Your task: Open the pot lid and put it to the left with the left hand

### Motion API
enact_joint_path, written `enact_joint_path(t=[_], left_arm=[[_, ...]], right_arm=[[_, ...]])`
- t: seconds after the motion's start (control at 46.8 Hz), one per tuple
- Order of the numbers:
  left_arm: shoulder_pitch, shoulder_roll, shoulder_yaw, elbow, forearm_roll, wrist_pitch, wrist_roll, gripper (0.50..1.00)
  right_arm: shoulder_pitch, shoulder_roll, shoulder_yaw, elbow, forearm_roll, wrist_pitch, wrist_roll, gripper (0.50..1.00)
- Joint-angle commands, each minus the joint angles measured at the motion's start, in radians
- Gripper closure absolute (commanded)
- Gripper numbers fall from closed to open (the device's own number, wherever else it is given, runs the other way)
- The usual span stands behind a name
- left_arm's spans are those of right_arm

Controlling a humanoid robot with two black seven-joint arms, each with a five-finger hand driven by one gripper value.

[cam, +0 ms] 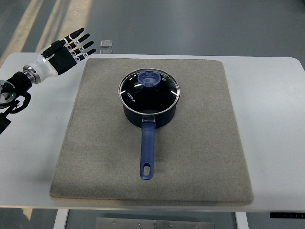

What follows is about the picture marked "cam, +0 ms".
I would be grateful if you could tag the small clear plastic box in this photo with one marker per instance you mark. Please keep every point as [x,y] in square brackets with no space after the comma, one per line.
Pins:
[106,43]

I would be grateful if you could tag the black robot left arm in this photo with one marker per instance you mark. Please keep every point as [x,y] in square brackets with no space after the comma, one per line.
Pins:
[14,95]

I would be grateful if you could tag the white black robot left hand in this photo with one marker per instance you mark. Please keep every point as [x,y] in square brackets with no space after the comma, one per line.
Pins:
[59,57]

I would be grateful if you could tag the grey felt mat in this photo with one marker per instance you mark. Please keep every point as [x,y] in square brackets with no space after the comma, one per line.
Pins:
[195,159]

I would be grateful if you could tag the white table leg frame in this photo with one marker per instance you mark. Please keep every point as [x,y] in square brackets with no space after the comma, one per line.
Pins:
[61,219]

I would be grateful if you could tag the metal plate under table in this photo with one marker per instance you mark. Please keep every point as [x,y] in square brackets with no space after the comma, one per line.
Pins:
[117,223]

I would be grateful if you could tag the glass pot lid blue knob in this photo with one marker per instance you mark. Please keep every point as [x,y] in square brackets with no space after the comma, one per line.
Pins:
[149,91]

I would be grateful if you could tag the black table control panel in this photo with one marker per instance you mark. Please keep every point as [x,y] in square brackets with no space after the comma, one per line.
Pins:
[287,215]

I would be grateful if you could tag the dark blue saucepan blue handle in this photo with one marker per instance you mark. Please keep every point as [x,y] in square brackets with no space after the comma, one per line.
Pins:
[149,114]

